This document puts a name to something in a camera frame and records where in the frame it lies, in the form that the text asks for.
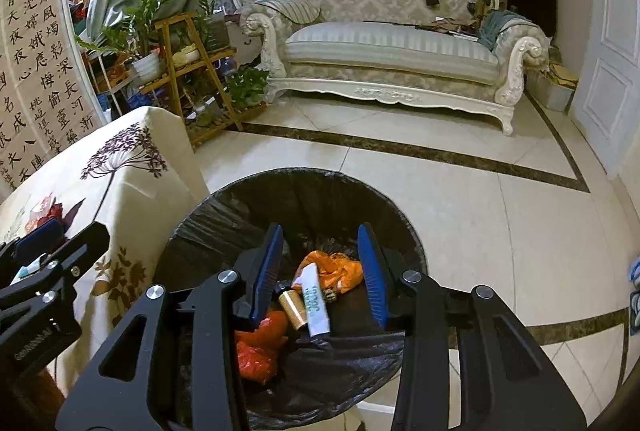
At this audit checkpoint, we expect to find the round bin with black bag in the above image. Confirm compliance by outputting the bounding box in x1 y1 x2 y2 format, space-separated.
155 167 428 431

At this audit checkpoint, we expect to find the gold tube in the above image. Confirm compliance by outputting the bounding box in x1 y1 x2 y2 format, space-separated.
277 290 311 331

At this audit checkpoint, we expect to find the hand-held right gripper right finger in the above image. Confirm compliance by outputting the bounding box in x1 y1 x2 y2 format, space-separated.
356 222 588 431

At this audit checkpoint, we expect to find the small green leafy plant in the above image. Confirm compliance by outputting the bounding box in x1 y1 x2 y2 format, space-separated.
222 66 271 106

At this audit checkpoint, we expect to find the teal knitted blanket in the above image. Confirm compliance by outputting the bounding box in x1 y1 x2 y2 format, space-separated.
477 11 531 52

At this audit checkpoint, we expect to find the wooden plant stand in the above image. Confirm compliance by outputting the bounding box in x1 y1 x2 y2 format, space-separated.
140 11 268 146

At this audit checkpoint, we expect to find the clear plastic wrapper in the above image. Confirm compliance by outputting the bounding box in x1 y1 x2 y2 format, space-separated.
27 193 53 217

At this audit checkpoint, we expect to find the striped cushion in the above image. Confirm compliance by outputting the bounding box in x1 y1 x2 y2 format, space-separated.
255 0 321 24

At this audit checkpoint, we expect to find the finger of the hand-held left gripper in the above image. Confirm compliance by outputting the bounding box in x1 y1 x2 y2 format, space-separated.
0 217 71 283
0 222 111 312

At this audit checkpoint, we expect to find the leafy plant in white pot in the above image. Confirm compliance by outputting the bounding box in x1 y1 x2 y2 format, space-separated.
75 0 183 86

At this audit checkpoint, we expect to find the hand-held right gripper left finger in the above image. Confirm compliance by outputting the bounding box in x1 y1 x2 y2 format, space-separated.
57 222 286 431

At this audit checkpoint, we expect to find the white tube with green print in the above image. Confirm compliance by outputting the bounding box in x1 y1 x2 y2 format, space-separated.
291 262 332 338

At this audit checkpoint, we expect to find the floral printed tablecloth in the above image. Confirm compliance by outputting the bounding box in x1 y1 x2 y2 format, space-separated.
0 106 211 412

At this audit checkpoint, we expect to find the ornate white sofa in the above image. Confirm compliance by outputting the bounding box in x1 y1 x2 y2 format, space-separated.
240 0 551 136

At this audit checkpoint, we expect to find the person's left forearm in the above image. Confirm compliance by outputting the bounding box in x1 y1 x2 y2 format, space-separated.
30 366 68 409

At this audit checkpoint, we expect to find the grey storage box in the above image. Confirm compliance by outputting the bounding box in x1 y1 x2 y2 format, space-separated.
525 66 576 112

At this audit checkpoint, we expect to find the white panelled door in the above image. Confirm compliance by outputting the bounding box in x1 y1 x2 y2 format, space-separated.
570 0 640 176

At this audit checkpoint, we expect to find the calligraphy wall scroll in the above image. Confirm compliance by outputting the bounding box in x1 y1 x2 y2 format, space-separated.
0 0 108 192

